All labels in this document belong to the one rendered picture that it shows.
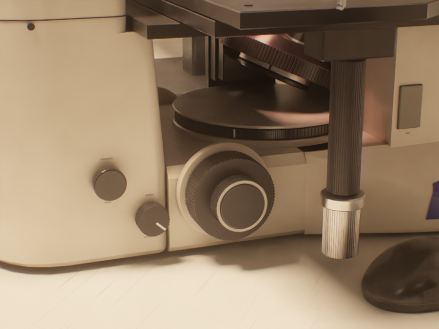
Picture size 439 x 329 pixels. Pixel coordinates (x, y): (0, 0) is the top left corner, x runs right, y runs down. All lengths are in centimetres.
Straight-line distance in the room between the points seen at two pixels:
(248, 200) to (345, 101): 10
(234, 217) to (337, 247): 8
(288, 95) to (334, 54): 21
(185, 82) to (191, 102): 46
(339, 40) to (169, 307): 21
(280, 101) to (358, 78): 18
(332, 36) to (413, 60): 13
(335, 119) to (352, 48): 5
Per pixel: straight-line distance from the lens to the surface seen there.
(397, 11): 52
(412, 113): 71
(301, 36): 72
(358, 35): 60
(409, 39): 70
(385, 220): 71
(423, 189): 71
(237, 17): 48
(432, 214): 72
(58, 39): 60
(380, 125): 72
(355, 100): 61
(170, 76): 127
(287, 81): 73
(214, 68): 83
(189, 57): 127
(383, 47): 61
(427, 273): 60
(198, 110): 74
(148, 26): 58
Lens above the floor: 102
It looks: 17 degrees down
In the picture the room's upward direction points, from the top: straight up
